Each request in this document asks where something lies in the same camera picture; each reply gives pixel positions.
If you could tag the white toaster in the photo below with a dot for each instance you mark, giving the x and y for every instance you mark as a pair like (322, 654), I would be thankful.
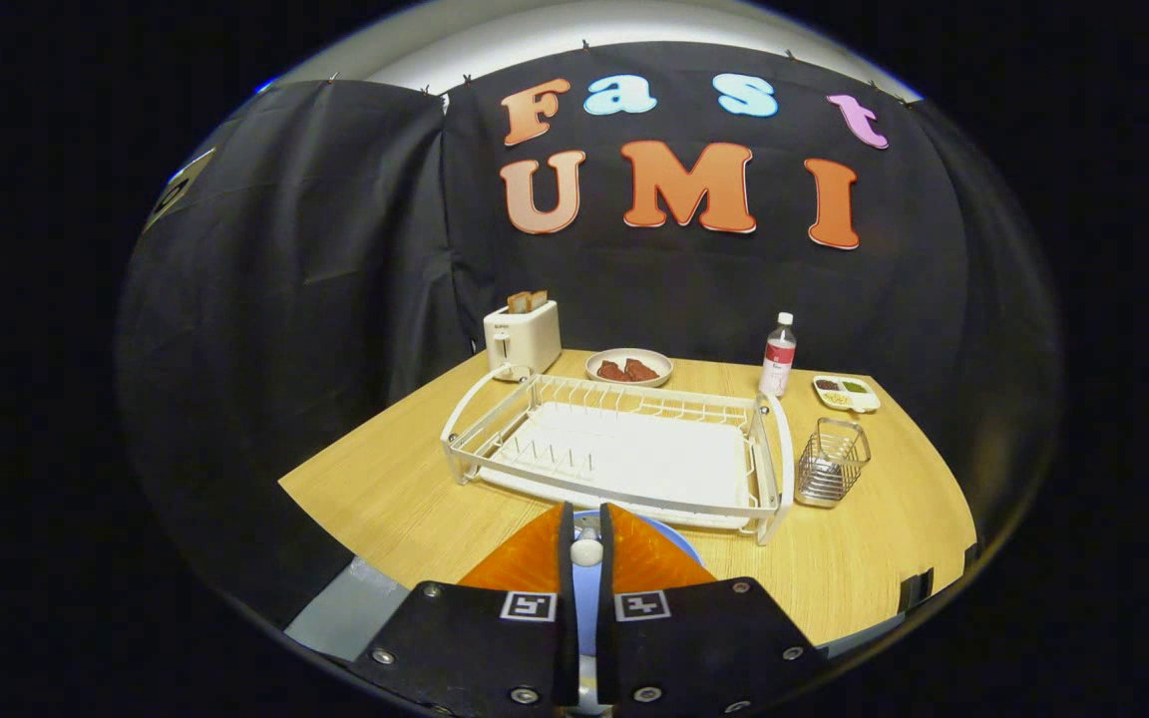
(530, 339)

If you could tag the white divided dish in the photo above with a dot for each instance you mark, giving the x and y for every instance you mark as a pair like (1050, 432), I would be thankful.
(869, 401)

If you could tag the yellow beans heap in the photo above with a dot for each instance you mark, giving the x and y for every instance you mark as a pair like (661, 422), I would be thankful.
(838, 399)

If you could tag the white plate with meat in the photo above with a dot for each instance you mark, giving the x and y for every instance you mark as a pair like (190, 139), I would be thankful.
(629, 352)

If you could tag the red meat piece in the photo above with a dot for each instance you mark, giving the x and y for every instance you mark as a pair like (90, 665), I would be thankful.
(611, 371)
(642, 370)

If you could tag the clear bottle with red label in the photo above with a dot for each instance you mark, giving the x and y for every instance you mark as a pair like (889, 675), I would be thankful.
(777, 359)

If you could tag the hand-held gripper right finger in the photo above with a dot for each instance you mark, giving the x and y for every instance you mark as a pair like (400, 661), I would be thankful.
(605, 638)

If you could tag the black table edge bracket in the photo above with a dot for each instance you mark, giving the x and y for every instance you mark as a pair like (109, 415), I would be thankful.
(970, 558)
(916, 590)

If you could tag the white dish rack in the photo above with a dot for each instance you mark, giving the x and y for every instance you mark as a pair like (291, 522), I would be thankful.
(634, 459)

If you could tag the black backdrop cloth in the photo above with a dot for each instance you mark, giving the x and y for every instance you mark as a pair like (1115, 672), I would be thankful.
(335, 299)

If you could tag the blue plate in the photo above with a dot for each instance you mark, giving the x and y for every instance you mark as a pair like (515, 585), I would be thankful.
(585, 608)

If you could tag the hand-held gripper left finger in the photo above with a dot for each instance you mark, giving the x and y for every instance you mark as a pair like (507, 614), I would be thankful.
(567, 618)

